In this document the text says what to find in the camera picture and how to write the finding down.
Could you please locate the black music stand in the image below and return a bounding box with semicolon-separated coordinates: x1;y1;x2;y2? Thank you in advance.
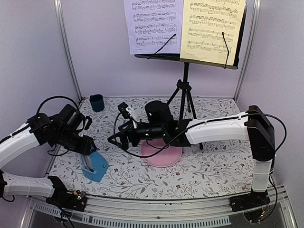
134;2;247;150

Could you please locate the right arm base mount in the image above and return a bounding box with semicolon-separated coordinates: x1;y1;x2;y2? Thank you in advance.
229;190;270;223

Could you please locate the aluminium frame post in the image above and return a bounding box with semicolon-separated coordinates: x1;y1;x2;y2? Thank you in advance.
54;0;83;102
233;0;261;103

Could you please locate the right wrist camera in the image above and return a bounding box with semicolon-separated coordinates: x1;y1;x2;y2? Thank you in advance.
118;102;140;128

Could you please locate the right aluminium frame post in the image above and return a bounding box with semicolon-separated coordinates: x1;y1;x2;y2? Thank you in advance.
233;0;261;103

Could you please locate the pink plate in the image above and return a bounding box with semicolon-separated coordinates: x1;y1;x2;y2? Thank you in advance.
140;139;182;168

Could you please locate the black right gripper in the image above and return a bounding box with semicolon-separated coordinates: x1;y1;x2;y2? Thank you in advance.
108;118;166;150

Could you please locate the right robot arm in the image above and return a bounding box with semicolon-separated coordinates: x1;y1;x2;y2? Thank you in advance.
107;101;276;207

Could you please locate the purple sheet music page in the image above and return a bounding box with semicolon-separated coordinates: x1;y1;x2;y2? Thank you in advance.
123;0;183;55

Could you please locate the left aluminium frame post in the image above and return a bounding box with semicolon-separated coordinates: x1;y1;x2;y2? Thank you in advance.
54;0;83;102

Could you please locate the blue metronome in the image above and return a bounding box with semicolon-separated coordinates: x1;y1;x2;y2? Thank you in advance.
80;152;109;182

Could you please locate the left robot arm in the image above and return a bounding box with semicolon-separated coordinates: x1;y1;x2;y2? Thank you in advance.
0;104;97;206

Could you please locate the yellow sheet music page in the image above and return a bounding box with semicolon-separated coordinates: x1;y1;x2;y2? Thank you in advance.
180;0;247;66

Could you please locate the floral table mat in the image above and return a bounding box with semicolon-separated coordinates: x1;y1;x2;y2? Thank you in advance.
49;97;253;200

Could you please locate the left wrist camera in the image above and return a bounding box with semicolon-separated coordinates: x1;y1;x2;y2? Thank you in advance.
79;116;93;137

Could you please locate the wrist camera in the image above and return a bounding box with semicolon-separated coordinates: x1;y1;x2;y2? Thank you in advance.
118;102;140;128
79;116;93;137

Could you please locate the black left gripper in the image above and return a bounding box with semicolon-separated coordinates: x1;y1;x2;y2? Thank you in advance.
55;128;96;155

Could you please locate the dark blue cup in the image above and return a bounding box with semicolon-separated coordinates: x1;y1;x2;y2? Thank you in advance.
89;94;105;112

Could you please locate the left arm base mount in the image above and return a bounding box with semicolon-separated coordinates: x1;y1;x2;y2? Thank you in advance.
46;176;87;212

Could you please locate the aluminium front rail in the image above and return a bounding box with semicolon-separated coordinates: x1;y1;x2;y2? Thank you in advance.
21;185;299;228

